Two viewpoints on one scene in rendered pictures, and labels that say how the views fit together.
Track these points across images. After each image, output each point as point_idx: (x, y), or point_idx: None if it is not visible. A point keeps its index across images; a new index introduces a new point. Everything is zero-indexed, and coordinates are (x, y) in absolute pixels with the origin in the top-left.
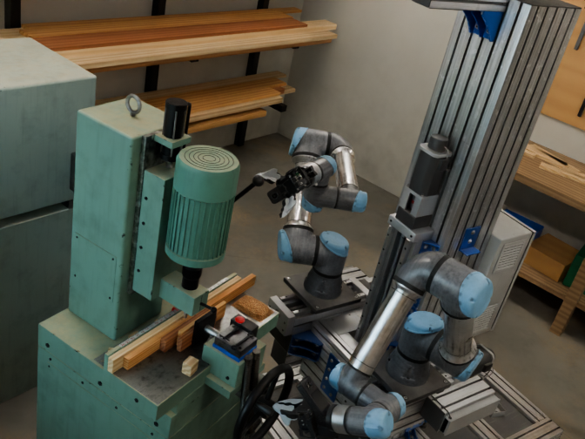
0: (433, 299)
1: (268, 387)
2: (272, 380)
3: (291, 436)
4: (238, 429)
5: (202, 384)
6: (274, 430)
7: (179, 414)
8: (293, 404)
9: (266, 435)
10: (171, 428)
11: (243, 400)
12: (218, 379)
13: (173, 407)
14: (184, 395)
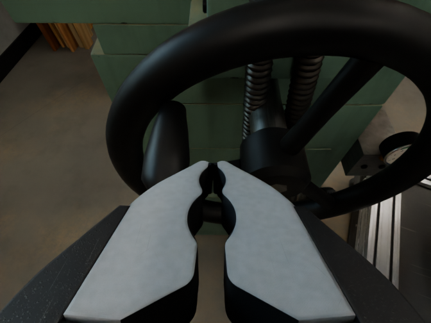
0: None
1: (384, 157)
2: (287, 36)
3: (392, 244)
4: (109, 157)
5: (185, 24)
6: (378, 222)
7: (120, 62)
8: (225, 263)
9: (365, 219)
10: (108, 83)
11: (244, 113)
12: (206, 16)
13: (76, 22)
14: (106, 6)
